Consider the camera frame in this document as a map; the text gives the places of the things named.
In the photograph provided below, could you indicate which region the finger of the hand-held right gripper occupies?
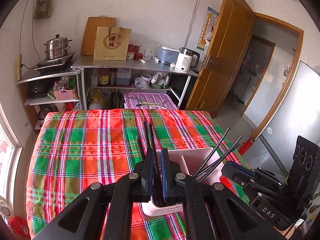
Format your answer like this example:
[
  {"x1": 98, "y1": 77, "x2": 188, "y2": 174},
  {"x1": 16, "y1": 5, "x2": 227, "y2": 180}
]
[
  {"x1": 226, "y1": 161, "x2": 288, "y2": 185},
  {"x1": 221, "y1": 166, "x2": 266, "y2": 193}
]

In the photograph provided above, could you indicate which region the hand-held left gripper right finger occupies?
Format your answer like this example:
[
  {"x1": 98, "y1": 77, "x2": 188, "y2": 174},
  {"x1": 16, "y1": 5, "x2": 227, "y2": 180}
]
[{"x1": 161, "y1": 148, "x2": 288, "y2": 240}]

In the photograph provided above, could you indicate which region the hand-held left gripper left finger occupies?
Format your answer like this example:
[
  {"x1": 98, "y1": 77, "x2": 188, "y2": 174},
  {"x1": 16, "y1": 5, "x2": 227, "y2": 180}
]
[{"x1": 32, "y1": 148, "x2": 155, "y2": 240}]

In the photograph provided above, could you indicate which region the pink utensil basket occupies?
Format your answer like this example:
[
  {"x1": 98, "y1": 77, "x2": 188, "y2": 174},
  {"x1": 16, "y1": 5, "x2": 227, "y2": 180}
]
[{"x1": 141, "y1": 147, "x2": 224, "y2": 217}]

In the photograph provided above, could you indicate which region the red plastic object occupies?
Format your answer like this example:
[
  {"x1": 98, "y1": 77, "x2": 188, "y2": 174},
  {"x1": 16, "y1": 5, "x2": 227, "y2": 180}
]
[{"x1": 239, "y1": 140, "x2": 255, "y2": 155}]

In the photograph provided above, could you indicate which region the pale curved tool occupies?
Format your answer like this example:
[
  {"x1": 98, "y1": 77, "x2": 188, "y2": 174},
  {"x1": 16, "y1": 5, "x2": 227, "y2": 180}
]
[{"x1": 136, "y1": 100, "x2": 167, "y2": 109}]

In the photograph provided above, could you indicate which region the grey refrigerator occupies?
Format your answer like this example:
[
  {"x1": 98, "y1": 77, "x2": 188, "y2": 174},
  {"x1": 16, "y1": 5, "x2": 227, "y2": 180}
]
[{"x1": 240, "y1": 60, "x2": 320, "y2": 178}]

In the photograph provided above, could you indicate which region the purple plastic bin lid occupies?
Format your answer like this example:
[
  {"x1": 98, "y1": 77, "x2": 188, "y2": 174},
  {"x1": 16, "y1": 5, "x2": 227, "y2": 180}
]
[{"x1": 124, "y1": 92, "x2": 179, "y2": 110}]

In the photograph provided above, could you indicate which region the plaid tablecloth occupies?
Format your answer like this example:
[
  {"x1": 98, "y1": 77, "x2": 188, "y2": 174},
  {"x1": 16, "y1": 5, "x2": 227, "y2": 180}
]
[{"x1": 26, "y1": 109, "x2": 250, "y2": 240}]

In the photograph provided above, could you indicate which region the large dark bottle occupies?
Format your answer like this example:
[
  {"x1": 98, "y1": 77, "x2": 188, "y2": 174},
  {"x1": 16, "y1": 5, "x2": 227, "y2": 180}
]
[{"x1": 110, "y1": 89, "x2": 123, "y2": 109}]

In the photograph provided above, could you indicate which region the yellow oil bottle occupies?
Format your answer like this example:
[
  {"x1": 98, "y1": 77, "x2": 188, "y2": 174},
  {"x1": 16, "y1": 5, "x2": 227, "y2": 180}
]
[{"x1": 89, "y1": 88, "x2": 105, "y2": 110}]

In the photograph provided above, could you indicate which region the white jar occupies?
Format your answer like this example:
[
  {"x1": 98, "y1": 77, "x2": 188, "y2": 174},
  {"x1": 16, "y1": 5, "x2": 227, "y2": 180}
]
[{"x1": 140, "y1": 74, "x2": 152, "y2": 87}]

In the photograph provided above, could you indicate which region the crumpled plastic bag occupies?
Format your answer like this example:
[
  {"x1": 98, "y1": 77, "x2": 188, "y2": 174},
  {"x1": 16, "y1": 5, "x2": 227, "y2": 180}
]
[{"x1": 151, "y1": 72, "x2": 172, "y2": 89}]

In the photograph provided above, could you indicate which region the clear plastic box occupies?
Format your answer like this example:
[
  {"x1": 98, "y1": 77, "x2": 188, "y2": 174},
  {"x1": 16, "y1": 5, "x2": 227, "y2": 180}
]
[{"x1": 116, "y1": 69, "x2": 132, "y2": 85}]

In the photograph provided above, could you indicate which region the wooden door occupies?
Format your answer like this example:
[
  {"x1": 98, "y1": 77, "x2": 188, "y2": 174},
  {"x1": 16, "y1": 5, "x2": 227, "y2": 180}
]
[{"x1": 186, "y1": 0, "x2": 257, "y2": 118}]

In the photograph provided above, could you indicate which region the steel shelf table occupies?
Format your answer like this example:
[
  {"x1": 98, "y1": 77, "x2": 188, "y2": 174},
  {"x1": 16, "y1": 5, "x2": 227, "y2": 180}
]
[{"x1": 71, "y1": 56, "x2": 200, "y2": 110}]

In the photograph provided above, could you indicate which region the white electric kettle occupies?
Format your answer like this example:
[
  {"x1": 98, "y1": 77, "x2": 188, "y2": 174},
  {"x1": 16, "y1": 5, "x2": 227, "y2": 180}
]
[{"x1": 174, "y1": 47, "x2": 200, "y2": 73}]

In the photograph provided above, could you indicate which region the pink woven basket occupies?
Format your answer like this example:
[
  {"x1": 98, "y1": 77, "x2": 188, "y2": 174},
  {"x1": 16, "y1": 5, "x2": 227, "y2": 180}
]
[{"x1": 53, "y1": 81, "x2": 77, "y2": 101}]

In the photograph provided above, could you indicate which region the clear container with blue lid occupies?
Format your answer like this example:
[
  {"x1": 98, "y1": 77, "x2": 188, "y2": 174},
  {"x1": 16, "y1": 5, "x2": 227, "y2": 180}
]
[{"x1": 157, "y1": 45, "x2": 182, "y2": 64}]

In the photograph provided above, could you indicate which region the brown paper bag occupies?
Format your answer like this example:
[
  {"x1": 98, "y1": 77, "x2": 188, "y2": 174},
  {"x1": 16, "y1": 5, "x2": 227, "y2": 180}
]
[{"x1": 93, "y1": 26, "x2": 132, "y2": 61}]

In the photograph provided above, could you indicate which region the black kitchen appliance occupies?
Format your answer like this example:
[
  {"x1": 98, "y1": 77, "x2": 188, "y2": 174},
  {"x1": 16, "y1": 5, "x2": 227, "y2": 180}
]
[{"x1": 27, "y1": 81, "x2": 50, "y2": 99}]

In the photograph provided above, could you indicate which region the red patterned object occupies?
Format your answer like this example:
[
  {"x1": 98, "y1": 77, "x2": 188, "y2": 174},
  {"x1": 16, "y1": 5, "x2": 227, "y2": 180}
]
[{"x1": 5, "y1": 216, "x2": 32, "y2": 240}]

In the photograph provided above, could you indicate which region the black induction cooker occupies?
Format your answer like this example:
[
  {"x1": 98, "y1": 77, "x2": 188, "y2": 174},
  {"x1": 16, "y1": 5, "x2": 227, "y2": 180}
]
[{"x1": 34, "y1": 52, "x2": 76, "y2": 71}]

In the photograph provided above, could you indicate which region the wooden cutting board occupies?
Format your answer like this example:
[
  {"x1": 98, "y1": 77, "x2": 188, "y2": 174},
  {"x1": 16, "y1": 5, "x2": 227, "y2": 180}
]
[{"x1": 80, "y1": 17, "x2": 117, "y2": 56}]

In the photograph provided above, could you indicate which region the steel steamer pot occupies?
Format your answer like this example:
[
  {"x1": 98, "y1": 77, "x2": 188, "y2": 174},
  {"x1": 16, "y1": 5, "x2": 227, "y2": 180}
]
[{"x1": 44, "y1": 34, "x2": 73, "y2": 61}]

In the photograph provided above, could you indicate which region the yellowed power strip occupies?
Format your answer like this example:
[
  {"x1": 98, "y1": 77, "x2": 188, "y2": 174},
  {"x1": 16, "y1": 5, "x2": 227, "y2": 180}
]
[{"x1": 16, "y1": 54, "x2": 23, "y2": 81}]

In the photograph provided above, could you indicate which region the wall poster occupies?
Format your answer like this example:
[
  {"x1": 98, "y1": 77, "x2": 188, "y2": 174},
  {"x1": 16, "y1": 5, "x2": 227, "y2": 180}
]
[{"x1": 196, "y1": 7, "x2": 220, "y2": 51}]

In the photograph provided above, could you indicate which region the white window frame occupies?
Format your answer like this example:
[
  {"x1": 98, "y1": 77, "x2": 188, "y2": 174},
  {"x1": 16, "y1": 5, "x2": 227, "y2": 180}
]
[{"x1": 0, "y1": 100, "x2": 24, "y2": 205}]

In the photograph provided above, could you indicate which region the wooden door frame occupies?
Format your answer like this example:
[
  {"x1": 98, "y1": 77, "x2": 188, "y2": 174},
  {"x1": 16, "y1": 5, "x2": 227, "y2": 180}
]
[{"x1": 252, "y1": 12, "x2": 304, "y2": 140}]

